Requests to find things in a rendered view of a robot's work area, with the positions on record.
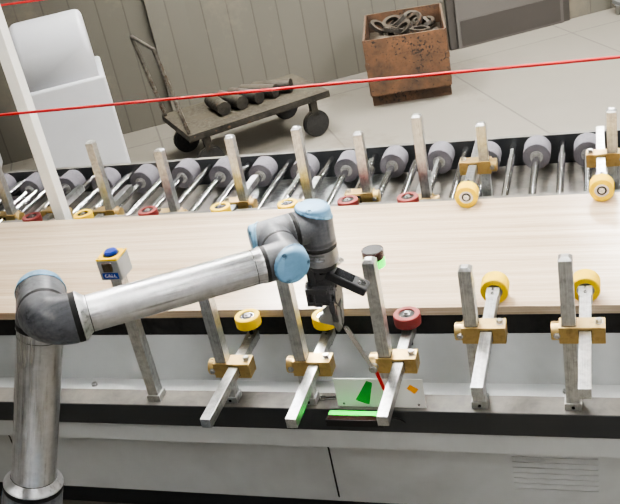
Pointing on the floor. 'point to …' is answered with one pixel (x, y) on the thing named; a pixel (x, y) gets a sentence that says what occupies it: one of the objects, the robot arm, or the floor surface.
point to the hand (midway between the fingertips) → (341, 326)
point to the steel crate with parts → (407, 53)
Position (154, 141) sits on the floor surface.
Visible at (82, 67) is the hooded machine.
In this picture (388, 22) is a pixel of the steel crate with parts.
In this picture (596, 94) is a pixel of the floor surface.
